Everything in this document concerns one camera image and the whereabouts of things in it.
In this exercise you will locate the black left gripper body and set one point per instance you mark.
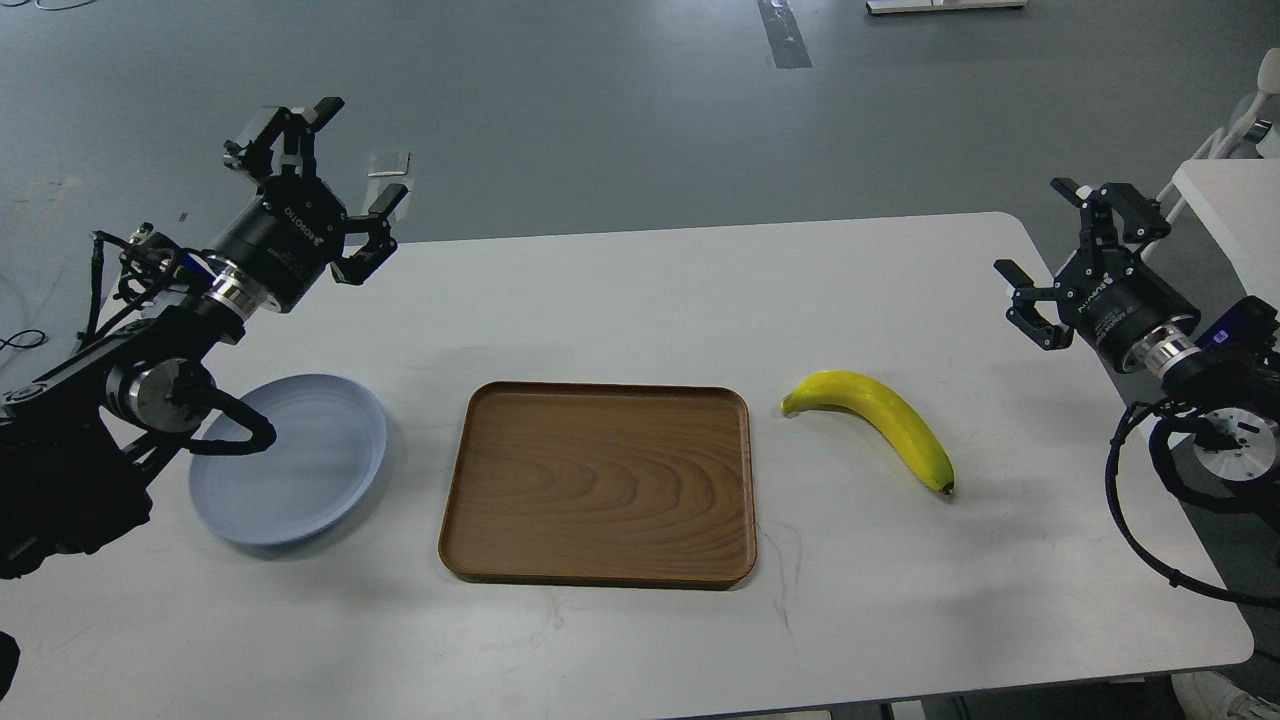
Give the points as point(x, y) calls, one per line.
point(284, 239)

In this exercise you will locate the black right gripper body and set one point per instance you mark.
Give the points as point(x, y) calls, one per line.
point(1115, 303)

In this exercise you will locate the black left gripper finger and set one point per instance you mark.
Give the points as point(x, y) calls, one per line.
point(376, 224)
point(280, 142)

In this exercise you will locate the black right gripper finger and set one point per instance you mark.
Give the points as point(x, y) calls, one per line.
point(1023, 313)
point(1113, 217)

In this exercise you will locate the light blue plate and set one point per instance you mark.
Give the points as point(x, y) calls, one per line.
point(331, 436)

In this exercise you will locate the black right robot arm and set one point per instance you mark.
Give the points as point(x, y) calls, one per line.
point(1223, 382)

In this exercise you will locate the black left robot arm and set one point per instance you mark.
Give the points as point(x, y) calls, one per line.
point(83, 442)

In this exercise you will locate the yellow banana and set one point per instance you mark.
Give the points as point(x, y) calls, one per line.
point(894, 418)

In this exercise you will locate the white side table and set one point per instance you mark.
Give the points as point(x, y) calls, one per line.
point(1231, 182)

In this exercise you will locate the brown wooden tray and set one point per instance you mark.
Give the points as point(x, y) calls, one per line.
point(602, 484)

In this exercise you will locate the grey floor tape strip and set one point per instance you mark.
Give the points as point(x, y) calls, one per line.
point(783, 35)

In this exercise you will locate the white shoe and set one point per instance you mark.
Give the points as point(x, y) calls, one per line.
point(1206, 695)

